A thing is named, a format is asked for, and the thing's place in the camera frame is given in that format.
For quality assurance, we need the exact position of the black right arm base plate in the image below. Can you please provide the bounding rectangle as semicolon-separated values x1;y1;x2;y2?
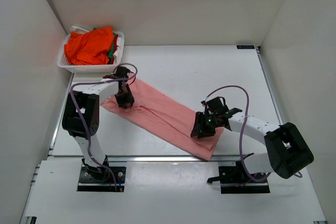
207;166;270;194

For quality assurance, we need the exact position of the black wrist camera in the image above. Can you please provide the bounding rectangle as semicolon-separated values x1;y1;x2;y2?
207;97;229;114
115;66;131;79

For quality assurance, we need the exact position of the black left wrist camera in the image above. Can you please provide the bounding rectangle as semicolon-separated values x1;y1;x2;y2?
115;66;131;79

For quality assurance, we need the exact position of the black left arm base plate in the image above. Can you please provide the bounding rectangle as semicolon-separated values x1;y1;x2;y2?
77;166;127;193

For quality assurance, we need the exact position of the pink t shirt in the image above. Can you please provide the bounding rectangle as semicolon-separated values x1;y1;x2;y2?
102;79;224;161

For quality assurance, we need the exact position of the orange t shirt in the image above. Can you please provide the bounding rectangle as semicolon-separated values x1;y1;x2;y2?
64;30;99;65

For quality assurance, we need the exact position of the red garment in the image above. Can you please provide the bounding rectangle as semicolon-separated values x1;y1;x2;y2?
107;33;119;65

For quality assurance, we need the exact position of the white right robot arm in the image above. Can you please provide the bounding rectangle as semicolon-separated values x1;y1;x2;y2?
191;108;314;182

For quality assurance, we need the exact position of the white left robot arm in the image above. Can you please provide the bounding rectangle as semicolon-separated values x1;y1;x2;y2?
61;72;136;183

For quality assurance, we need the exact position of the white garment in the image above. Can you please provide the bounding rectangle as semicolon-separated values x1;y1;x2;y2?
70;25;89;34

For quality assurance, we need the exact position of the black label plate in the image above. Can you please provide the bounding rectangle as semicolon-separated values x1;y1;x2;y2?
236;45;255;50

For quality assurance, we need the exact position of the white plastic basket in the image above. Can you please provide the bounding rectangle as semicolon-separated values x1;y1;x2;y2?
57;31;125;73

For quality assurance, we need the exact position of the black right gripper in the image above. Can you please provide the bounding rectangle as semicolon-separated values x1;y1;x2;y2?
192;112;219;138

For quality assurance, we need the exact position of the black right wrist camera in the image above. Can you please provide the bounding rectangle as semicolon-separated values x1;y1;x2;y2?
207;97;229;114

